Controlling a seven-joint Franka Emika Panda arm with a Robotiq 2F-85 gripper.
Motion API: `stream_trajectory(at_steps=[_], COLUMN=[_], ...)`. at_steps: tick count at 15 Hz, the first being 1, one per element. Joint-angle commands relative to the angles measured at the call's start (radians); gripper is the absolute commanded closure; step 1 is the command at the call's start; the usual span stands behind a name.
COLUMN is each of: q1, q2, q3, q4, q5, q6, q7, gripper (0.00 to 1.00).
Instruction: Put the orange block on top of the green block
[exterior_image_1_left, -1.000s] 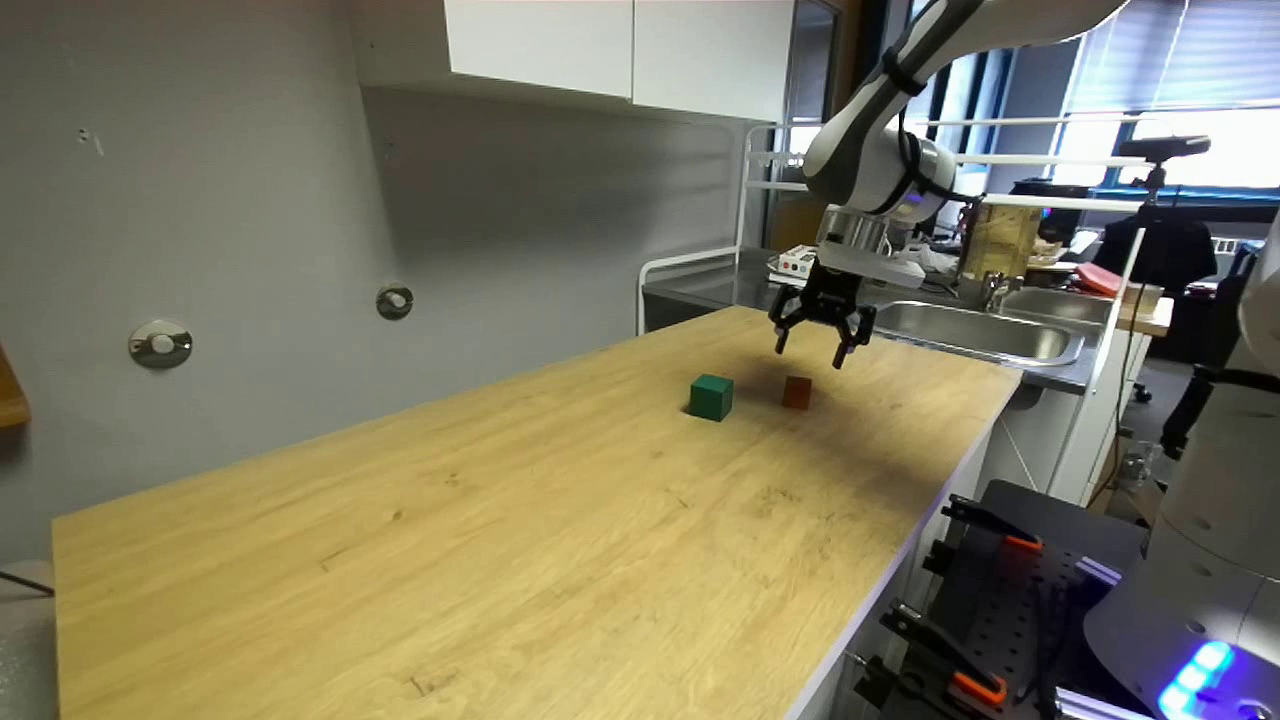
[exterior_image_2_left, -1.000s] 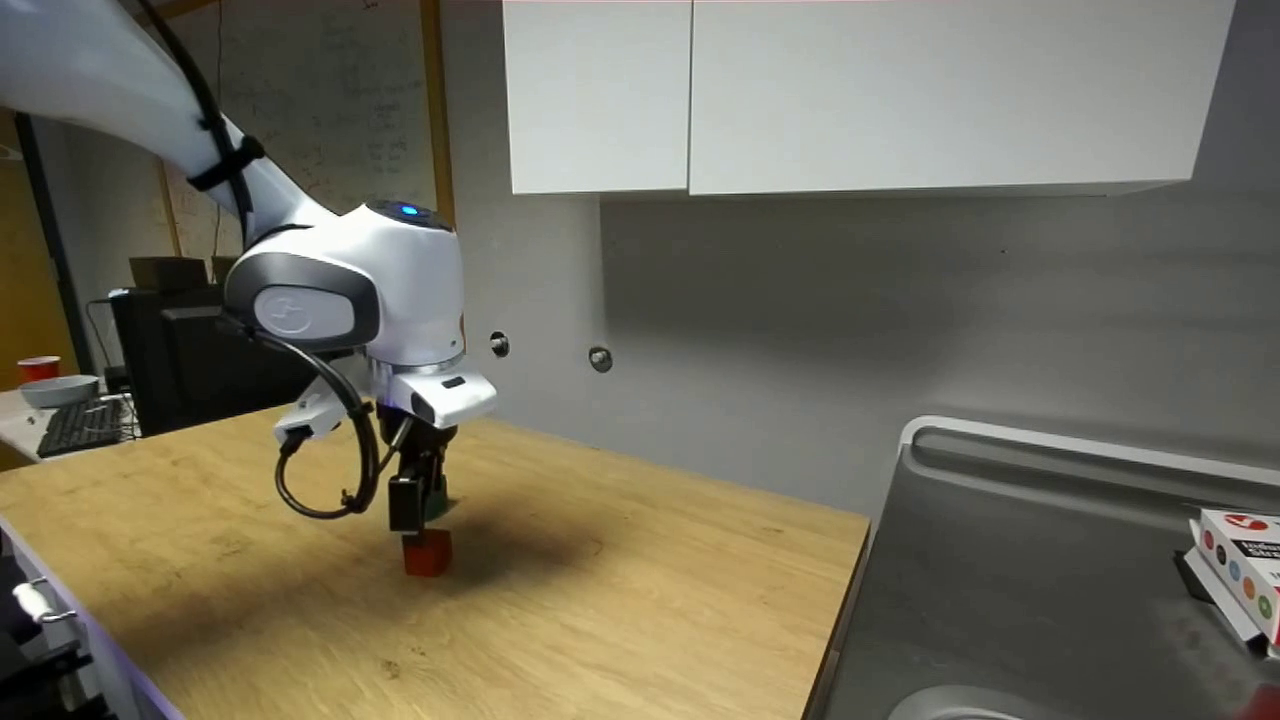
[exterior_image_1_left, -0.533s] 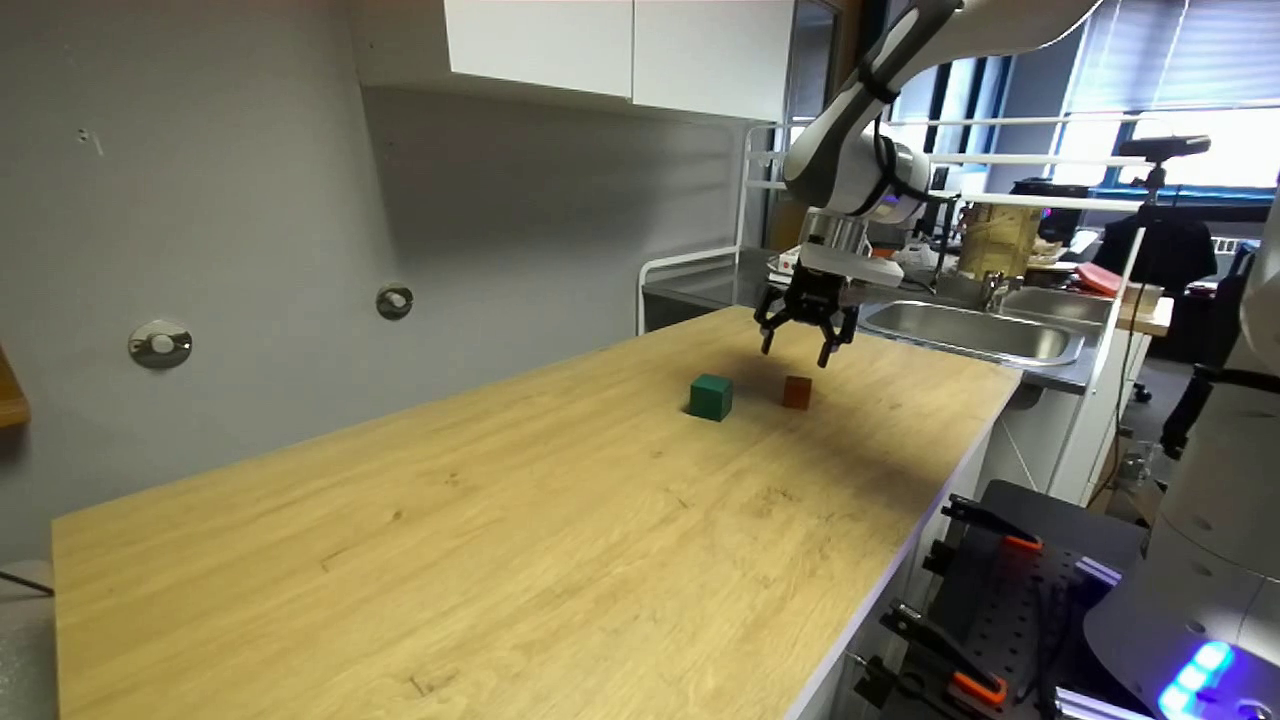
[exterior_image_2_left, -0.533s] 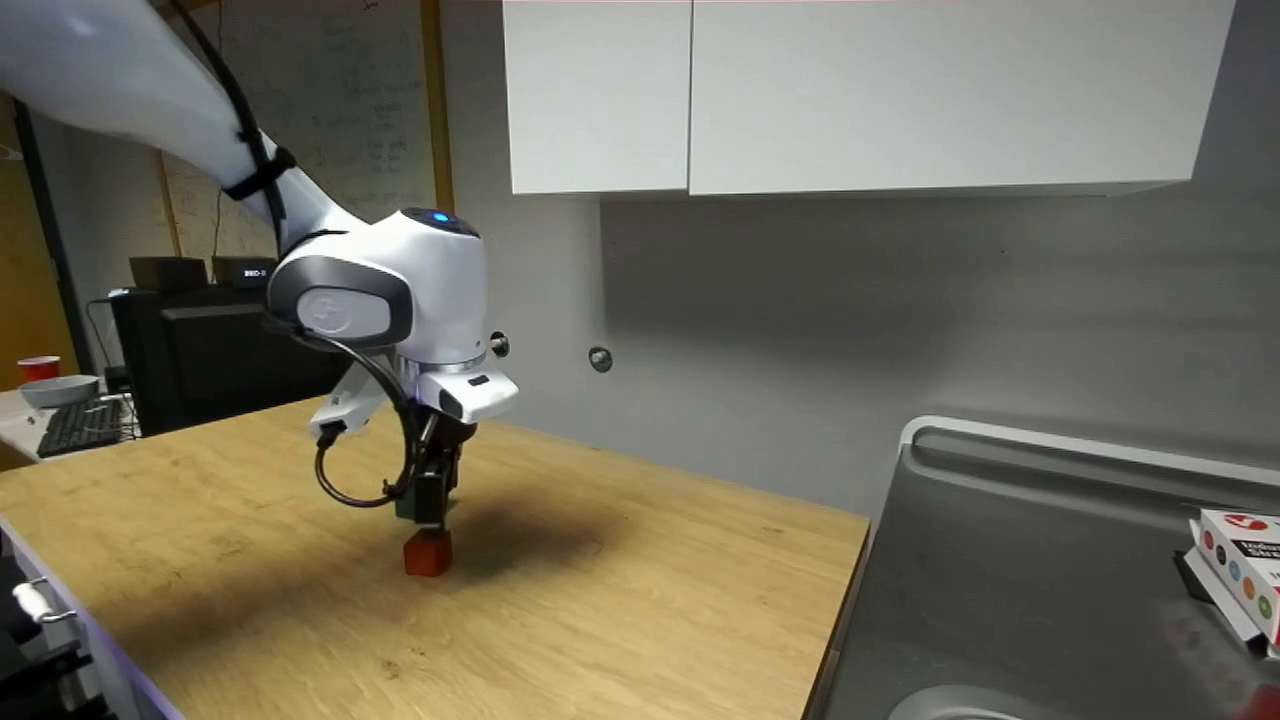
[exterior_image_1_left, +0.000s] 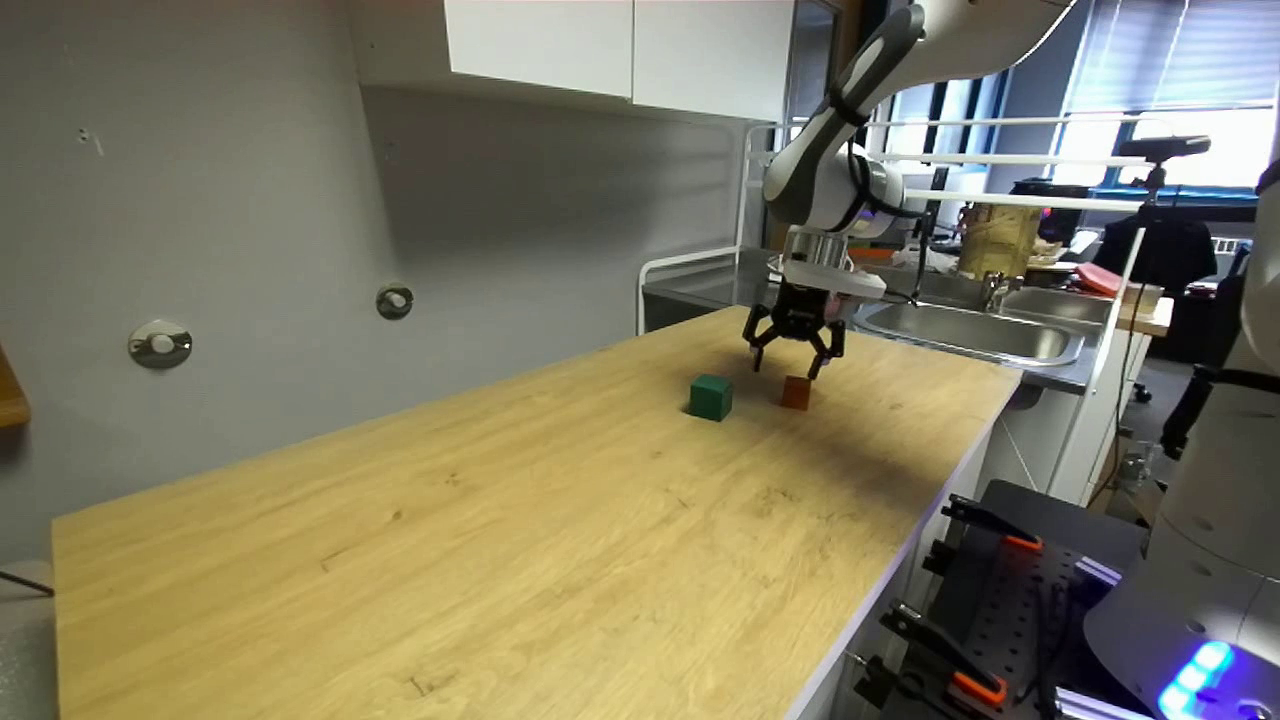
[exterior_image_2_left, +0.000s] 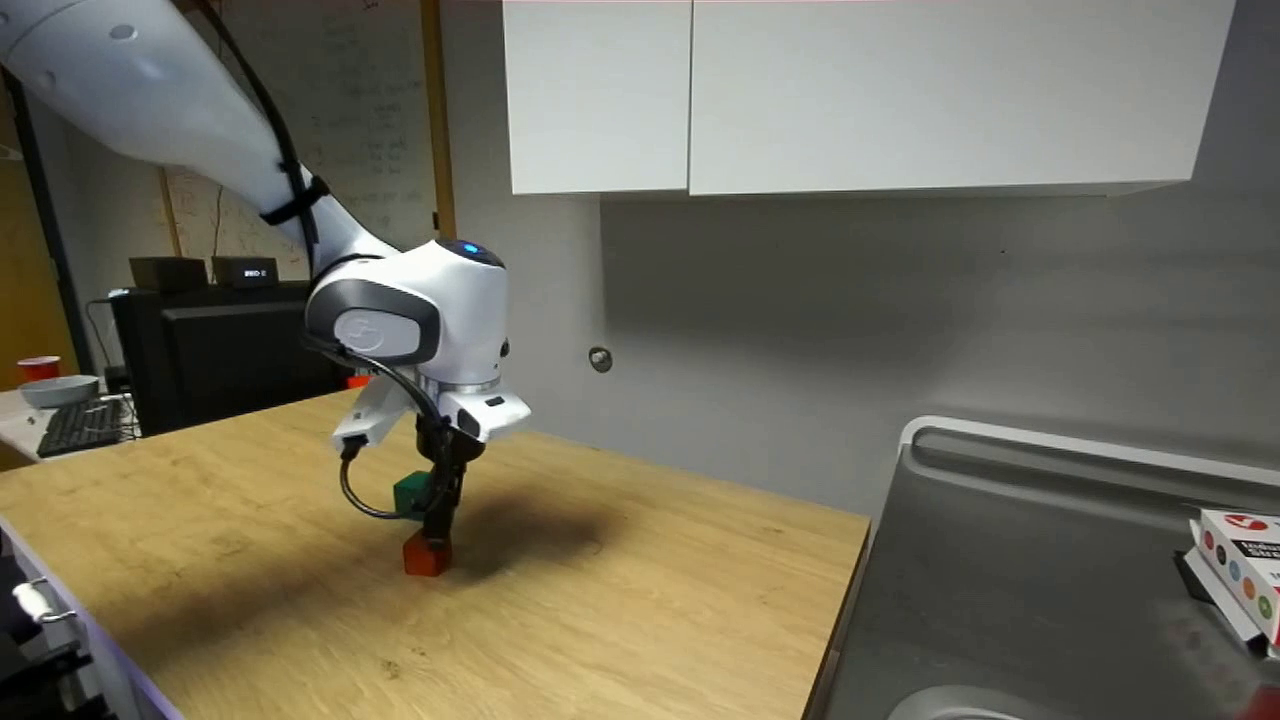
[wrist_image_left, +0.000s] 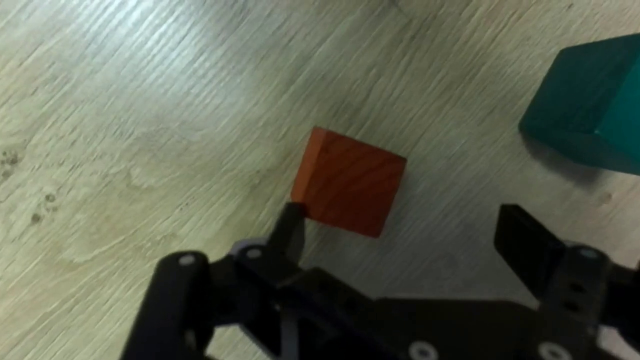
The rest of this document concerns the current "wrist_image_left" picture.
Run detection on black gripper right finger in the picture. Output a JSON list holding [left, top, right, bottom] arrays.
[[492, 203, 640, 360]]

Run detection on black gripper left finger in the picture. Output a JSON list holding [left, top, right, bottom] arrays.
[[121, 203, 310, 360]]

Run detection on orange wooden block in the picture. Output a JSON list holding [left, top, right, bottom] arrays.
[[290, 126, 410, 240]]

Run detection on green wooden block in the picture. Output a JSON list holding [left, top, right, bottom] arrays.
[[517, 32, 640, 178]]

